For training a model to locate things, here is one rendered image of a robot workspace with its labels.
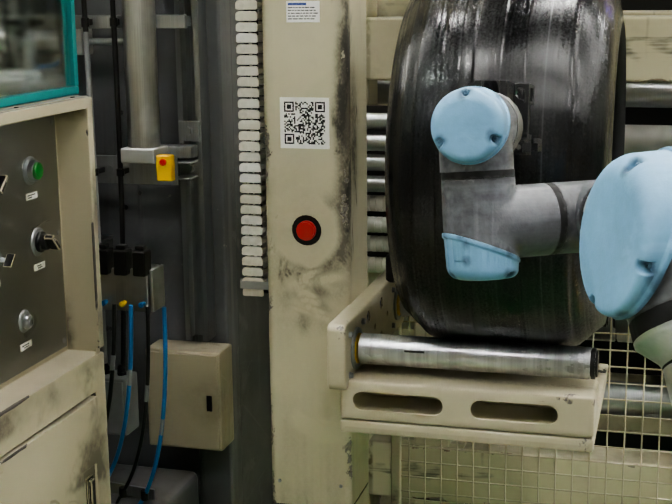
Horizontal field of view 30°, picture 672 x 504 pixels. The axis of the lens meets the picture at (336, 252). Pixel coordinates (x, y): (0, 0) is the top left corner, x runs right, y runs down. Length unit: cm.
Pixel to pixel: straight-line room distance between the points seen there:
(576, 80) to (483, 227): 41
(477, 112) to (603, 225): 35
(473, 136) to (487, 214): 8
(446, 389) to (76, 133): 63
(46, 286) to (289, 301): 36
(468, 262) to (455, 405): 55
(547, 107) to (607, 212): 70
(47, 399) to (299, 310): 41
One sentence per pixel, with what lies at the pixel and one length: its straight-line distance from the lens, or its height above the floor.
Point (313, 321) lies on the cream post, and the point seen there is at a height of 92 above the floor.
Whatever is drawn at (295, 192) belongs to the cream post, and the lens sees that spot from 186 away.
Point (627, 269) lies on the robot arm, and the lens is 87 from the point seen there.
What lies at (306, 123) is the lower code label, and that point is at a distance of 184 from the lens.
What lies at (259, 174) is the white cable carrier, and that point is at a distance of 189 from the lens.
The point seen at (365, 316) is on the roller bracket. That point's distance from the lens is 188.
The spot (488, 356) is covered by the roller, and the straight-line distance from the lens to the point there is 177.
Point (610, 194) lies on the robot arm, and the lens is 90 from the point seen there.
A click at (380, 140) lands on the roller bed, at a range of 223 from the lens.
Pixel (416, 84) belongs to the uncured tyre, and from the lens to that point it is 163.
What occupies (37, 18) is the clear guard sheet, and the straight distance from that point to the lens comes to 173.
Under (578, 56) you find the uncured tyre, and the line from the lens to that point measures 163.
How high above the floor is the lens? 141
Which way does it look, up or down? 12 degrees down
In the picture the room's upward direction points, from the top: 1 degrees counter-clockwise
